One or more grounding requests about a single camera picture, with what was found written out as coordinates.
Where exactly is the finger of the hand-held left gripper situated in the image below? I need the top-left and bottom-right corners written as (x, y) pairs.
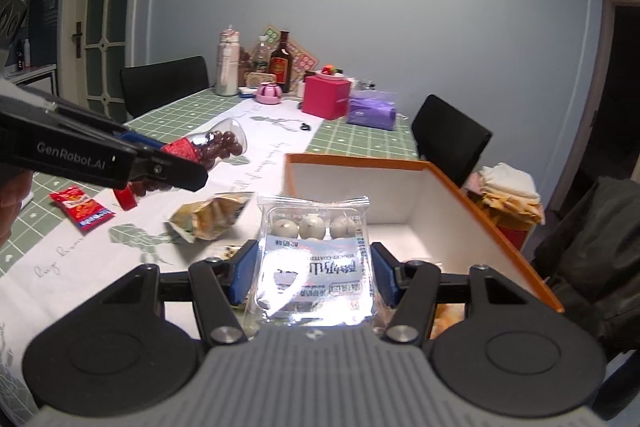
top-left (127, 149), bottom-right (209, 192)
top-left (120, 132), bottom-right (173, 154)

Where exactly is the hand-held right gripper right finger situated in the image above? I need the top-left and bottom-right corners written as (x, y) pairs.
top-left (370, 242), bottom-right (531, 347)

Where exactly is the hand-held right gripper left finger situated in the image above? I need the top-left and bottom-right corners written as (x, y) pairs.
top-left (100, 239), bottom-right (261, 347)

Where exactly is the dark red candy bag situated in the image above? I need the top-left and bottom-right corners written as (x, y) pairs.
top-left (112, 117), bottom-right (248, 210)

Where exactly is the yellow potato chips bag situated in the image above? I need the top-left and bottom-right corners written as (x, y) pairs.
top-left (167, 192), bottom-right (256, 243)

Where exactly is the red snack packet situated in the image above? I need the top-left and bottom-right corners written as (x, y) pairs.
top-left (49, 186), bottom-right (116, 234)

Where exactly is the clear packet of white balls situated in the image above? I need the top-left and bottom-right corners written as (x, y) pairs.
top-left (247, 194), bottom-right (386, 329)

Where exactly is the orange cardboard box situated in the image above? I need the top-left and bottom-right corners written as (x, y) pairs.
top-left (282, 152), bottom-right (566, 343)

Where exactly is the person's left hand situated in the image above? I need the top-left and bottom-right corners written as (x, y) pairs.
top-left (0, 169), bottom-right (35, 248)

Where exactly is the black chair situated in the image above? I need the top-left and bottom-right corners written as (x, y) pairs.
top-left (120, 56), bottom-right (211, 120)
top-left (410, 94), bottom-right (493, 190)

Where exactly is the white cabinet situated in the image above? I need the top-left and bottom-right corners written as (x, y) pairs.
top-left (0, 63), bottom-right (58, 98)

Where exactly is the white thermos bottle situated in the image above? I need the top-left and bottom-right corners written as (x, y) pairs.
top-left (216, 26), bottom-right (240, 96)

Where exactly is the white printed table runner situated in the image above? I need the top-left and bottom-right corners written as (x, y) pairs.
top-left (0, 99), bottom-right (326, 427)

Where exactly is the pink round gadget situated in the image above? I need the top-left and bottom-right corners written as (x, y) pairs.
top-left (256, 83), bottom-right (282, 105)

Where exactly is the glass panel door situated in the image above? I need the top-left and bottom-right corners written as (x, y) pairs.
top-left (65, 0), bottom-right (151, 112)

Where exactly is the clear plastic water bottle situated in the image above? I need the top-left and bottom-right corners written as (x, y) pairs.
top-left (252, 36), bottom-right (271, 72)

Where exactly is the brown glass bottle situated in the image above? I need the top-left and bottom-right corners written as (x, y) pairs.
top-left (270, 31), bottom-right (292, 94)

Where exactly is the stack of folded cloths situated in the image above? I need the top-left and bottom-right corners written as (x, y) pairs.
top-left (467, 163), bottom-right (546, 228)

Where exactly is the purple tissue pack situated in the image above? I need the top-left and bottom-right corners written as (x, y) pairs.
top-left (346, 97), bottom-right (398, 130)

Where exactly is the pink cube box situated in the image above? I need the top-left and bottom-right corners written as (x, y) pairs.
top-left (301, 74), bottom-right (352, 120)

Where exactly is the patterned board with dots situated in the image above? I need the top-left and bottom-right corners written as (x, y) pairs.
top-left (250, 24), bottom-right (318, 82)

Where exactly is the dark jacket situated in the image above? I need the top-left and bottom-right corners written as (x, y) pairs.
top-left (530, 177), bottom-right (640, 350)

